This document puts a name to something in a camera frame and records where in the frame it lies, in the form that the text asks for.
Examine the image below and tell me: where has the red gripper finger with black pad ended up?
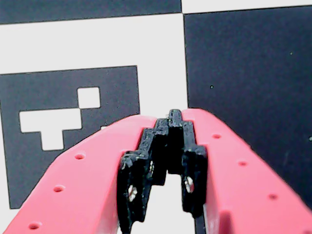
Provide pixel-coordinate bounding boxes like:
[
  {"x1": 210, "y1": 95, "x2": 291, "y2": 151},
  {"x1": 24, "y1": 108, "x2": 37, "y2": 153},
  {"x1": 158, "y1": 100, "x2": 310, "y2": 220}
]
[
  {"x1": 0, "y1": 114, "x2": 171, "y2": 234},
  {"x1": 168, "y1": 108, "x2": 312, "y2": 234}
]

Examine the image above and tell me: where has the black white marker checkerboard mat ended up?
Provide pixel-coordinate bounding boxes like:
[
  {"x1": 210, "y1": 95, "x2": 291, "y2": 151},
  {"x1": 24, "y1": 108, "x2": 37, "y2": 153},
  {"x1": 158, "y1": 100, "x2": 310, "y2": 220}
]
[{"x1": 0, "y1": 0, "x2": 312, "y2": 234}]

